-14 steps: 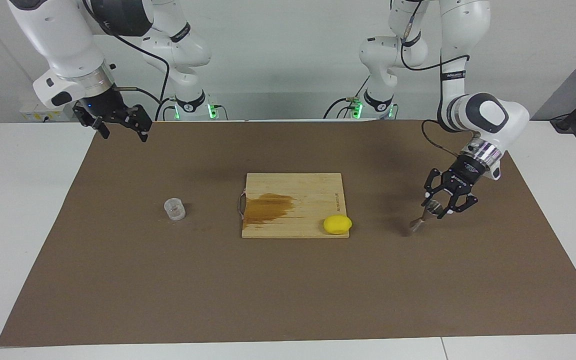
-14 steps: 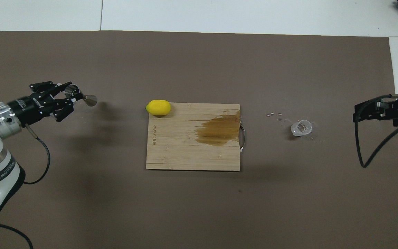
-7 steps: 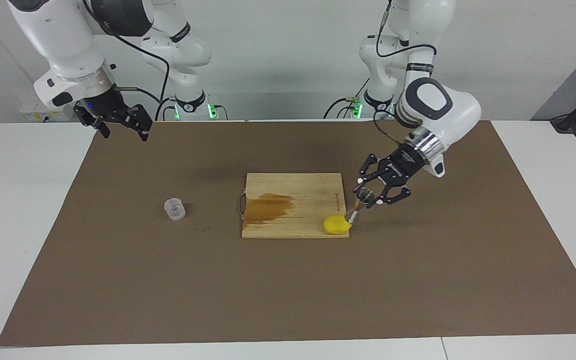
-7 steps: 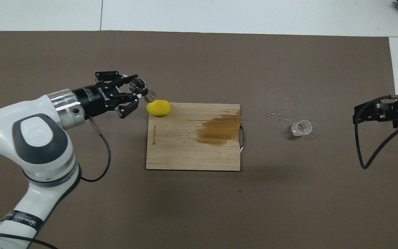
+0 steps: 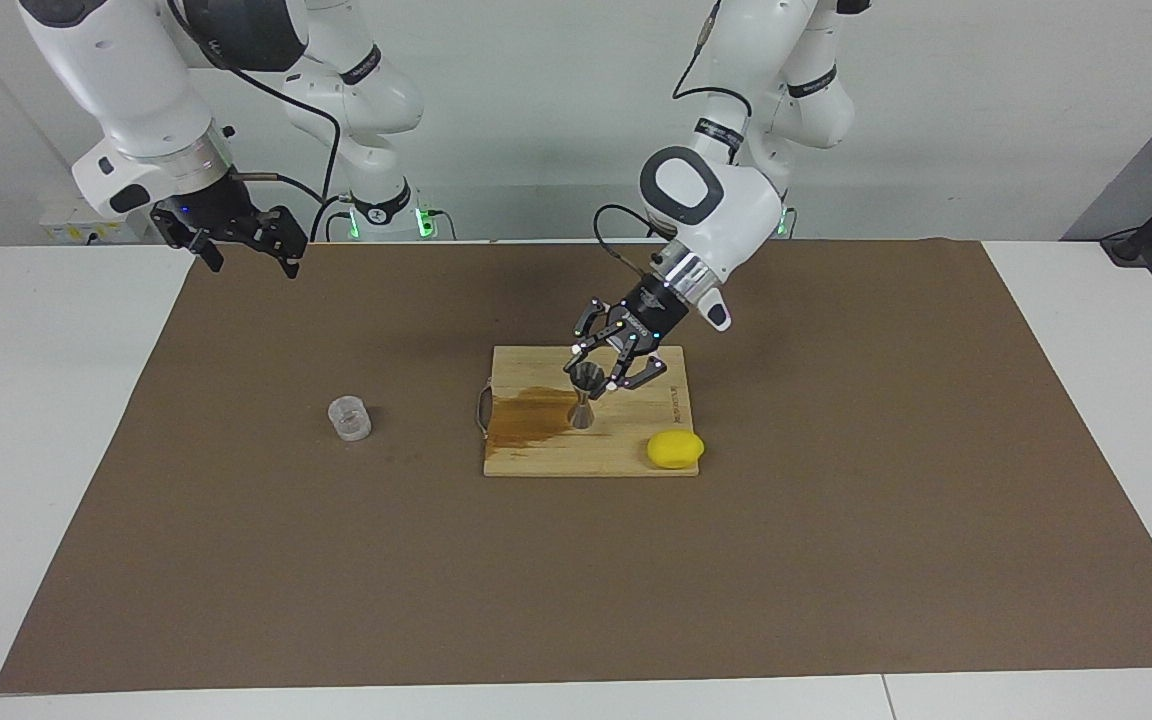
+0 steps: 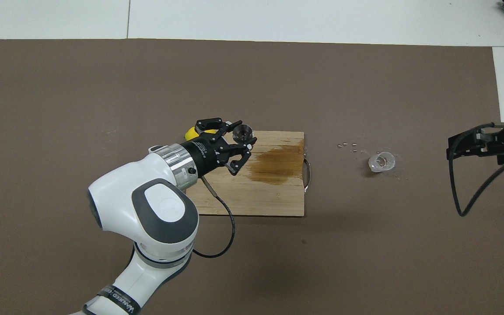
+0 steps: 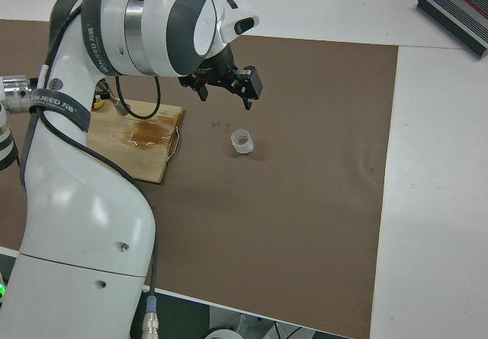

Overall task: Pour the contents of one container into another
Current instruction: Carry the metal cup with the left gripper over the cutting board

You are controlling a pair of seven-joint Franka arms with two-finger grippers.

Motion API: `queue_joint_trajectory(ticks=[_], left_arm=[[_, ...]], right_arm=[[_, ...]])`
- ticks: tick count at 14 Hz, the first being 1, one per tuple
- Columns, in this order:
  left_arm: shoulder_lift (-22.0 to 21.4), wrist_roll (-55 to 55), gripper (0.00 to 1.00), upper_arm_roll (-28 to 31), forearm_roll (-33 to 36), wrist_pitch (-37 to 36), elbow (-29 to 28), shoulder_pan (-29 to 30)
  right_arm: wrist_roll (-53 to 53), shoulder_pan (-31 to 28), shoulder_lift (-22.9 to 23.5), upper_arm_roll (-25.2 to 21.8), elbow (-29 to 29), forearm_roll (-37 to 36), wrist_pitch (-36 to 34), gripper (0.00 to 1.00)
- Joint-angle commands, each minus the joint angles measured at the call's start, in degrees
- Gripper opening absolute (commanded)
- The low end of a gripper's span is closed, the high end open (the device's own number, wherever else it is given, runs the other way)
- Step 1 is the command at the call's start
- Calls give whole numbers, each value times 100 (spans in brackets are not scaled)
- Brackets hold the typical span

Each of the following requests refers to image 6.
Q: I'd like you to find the steel double jigger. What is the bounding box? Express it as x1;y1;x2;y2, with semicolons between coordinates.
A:
232;124;255;147

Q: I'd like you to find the wooden cutting board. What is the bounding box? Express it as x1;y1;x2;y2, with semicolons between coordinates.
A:
178;130;312;217

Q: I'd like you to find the yellow lemon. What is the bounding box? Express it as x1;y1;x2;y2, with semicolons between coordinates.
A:
185;127;217;141

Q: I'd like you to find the clear plastic cup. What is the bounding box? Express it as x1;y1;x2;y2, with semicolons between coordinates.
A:
368;151;396;173

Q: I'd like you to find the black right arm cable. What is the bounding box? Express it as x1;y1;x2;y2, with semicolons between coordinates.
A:
448;122;504;217

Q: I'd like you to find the brown paper table mat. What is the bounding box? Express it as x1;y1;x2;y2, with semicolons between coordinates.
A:
0;38;504;315

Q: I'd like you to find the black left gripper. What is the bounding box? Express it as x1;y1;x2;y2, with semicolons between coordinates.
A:
182;118;258;176

